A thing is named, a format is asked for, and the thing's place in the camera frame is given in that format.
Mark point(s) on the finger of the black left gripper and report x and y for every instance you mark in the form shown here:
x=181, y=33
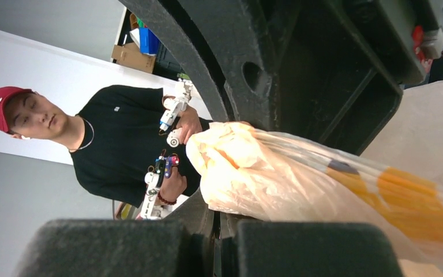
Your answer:
x=299, y=67

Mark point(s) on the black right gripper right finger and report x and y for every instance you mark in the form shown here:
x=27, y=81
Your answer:
x=251, y=247

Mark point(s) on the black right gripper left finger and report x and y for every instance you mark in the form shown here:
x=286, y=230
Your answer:
x=179, y=245

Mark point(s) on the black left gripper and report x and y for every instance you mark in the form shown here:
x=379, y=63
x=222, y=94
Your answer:
x=406, y=35

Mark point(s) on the banana print plastic bag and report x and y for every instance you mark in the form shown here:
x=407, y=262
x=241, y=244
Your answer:
x=277, y=176

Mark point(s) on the beige canvas tote bag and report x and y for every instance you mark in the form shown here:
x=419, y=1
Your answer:
x=413, y=139

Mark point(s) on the man in black shirt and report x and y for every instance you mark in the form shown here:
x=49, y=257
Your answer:
x=112, y=140

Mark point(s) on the blue box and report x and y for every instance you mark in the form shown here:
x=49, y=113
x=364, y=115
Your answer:
x=149, y=43

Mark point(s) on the brown cardboard box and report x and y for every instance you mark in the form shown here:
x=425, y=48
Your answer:
x=129, y=55

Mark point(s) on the lower white teleoperation handle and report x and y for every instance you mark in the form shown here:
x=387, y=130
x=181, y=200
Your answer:
x=154, y=179

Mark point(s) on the white teleoperation handle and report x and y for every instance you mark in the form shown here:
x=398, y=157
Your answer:
x=154, y=179
x=173, y=105

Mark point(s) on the upper white teleoperation handle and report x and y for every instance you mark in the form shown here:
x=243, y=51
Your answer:
x=173, y=105

